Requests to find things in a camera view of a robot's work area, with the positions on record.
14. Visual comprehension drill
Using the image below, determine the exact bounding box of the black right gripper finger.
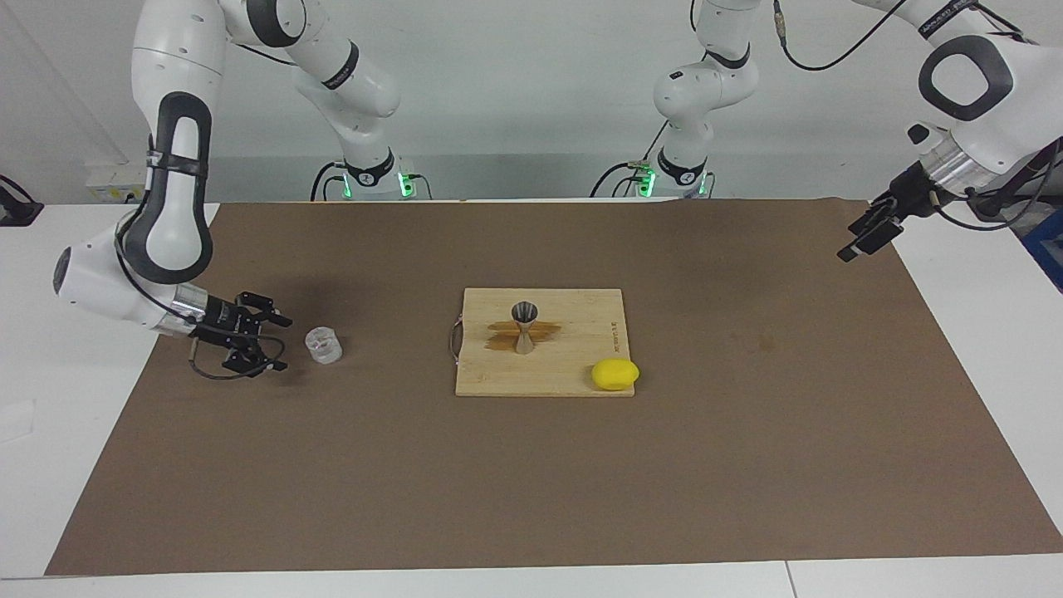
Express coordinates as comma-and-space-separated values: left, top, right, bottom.
223, 349, 287, 376
237, 295, 293, 327

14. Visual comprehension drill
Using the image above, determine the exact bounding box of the small clear glass cup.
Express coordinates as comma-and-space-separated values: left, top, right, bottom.
305, 326, 343, 364

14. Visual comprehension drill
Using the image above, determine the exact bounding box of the metal double jigger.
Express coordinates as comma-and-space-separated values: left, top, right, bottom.
511, 301, 539, 355

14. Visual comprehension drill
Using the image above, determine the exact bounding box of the black stand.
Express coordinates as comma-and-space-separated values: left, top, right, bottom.
967, 133, 1063, 221

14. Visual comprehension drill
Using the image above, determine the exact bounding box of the brown table mat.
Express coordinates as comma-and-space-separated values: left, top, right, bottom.
46, 199, 1063, 576

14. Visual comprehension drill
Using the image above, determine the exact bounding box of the blue crate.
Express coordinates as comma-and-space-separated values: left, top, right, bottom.
1020, 206, 1063, 292

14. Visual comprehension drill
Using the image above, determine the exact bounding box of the white paper label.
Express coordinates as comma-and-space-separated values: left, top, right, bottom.
0, 399, 37, 443

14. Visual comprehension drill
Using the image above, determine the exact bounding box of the yellow lemon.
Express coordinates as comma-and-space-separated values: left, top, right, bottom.
591, 359, 640, 391

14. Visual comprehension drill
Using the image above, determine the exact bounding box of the wooden cutting board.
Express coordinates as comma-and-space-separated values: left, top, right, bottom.
449, 288, 636, 398

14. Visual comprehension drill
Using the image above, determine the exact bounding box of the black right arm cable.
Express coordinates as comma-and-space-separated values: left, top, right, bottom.
115, 233, 287, 381

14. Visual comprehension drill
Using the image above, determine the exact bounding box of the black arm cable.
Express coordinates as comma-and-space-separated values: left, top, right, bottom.
115, 233, 287, 381
772, 0, 1063, 233

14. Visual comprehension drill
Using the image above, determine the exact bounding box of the black right base cable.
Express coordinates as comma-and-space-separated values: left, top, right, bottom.
311, 162, 345, 202

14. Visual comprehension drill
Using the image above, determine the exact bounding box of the black base cable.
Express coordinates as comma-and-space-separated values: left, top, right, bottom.
590, 125, 669, 199
311, 162, 345, 202

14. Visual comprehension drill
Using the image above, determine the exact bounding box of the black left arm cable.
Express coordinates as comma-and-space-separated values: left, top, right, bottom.
772, 0, 1063, 233

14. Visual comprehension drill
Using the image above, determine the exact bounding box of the white wall socket box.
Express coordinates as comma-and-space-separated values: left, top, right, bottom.
85, 162, 152, 203

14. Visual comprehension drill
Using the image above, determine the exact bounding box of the black clamp mount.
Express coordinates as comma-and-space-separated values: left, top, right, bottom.
0, 174, 44, 227

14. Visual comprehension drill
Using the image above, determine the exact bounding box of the black left base cable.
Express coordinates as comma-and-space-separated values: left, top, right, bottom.
590, 125, 669, 199

